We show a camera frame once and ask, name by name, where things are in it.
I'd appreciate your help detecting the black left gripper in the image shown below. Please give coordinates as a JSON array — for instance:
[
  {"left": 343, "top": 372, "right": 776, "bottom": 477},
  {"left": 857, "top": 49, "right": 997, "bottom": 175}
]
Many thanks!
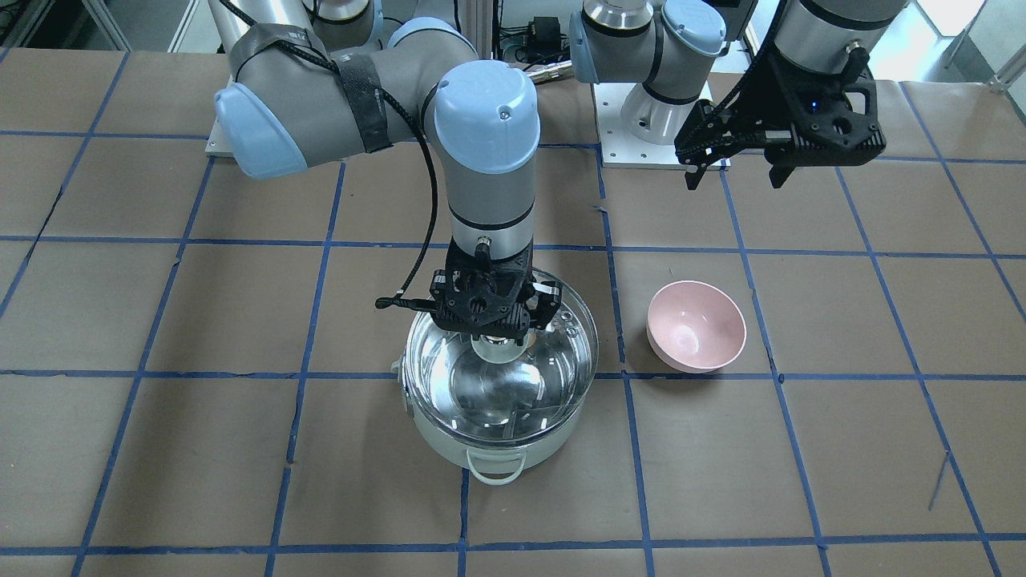
[{"left": 673, "top": 48, "right": 887, "bottom": 191}]

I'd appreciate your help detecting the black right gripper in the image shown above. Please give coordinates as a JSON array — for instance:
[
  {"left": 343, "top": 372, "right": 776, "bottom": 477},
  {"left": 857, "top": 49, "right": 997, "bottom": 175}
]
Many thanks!
[{"left": 429, "top": 240, "right": 562, "bottom": 337}]

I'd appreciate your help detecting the glass pot lid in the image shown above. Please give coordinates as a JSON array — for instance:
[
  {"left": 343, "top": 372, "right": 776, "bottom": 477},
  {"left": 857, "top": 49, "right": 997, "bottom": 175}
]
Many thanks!
[{"left": 400, "top": 284, "right": 598, "bottom": 448}]

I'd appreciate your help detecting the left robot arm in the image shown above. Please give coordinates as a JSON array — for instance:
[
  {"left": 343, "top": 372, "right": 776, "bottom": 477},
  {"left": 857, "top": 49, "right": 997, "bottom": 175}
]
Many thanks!
[{"left": 568, "top": 1, "right": 905, "bottom": 190}]

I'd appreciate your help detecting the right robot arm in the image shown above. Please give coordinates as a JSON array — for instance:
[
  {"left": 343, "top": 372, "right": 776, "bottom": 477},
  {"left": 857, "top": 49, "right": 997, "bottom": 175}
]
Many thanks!
[{"left": 209, "top": 1, "right": 562, "bottom": 343}]

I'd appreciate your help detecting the pale green steel pot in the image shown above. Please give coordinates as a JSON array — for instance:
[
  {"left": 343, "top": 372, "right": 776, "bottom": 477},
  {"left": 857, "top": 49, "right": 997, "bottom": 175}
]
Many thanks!
[{"left": 398, "top": 331, "right": 596, "bottom": 486}]

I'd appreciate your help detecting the pink bowl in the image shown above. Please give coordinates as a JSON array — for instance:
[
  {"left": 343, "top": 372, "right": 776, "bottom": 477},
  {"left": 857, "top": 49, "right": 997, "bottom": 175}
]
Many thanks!
[{"left": 646, "top": 280, "right": 748, "bottom": 373}]

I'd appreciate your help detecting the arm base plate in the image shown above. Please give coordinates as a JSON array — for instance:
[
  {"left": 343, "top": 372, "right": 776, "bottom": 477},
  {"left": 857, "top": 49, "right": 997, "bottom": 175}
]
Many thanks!
[
  {"left": 593, "top": 82, "right": 696, "bottom": 172},
  {"left": 205, "top": 111, "right": 234, "bottom": 159}
]

